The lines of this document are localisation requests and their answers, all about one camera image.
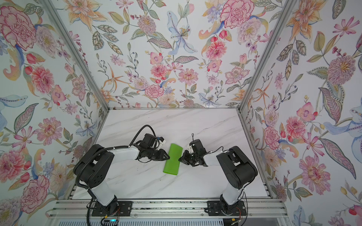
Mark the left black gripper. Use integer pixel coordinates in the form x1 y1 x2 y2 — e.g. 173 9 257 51
146 148 172 162

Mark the green square paper sheet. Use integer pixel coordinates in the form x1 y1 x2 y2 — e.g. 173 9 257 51
163 144 183 176

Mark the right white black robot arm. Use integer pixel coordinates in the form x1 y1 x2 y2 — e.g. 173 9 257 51
179 139 258 208

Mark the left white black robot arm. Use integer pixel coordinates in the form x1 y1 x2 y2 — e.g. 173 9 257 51
74 134 170 211

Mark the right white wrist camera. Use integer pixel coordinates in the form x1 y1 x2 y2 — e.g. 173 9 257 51
189 148 195 155

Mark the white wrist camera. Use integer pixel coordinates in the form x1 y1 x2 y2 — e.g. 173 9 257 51
156 137 166 150
189 148 195 155

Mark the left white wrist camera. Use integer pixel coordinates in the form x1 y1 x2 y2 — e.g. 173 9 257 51
156 137 166 150

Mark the left black corrugated cable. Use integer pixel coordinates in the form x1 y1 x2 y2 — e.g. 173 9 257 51
129 124 156 147

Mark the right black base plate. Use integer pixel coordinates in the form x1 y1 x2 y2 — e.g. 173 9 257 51
204 201 247 217

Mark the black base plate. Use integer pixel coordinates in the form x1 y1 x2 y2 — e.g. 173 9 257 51
204 201 247 217
91 201 133 217

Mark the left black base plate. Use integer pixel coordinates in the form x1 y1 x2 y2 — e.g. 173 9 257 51
91 201 133 217

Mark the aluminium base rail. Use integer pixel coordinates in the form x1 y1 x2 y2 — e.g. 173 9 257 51
46 198 288 219

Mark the white perforated cable tray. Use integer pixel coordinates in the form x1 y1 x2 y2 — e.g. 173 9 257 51
56 219 227 226

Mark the right aluminium corner post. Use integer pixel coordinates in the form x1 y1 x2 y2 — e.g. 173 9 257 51
238 0 296 113

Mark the aluminium corner post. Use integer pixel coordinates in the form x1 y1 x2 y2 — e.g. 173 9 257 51
238 0 296 113
40 0 110 113

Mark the left aluminium corner post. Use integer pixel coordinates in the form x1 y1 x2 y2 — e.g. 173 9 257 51
40 0 110 113

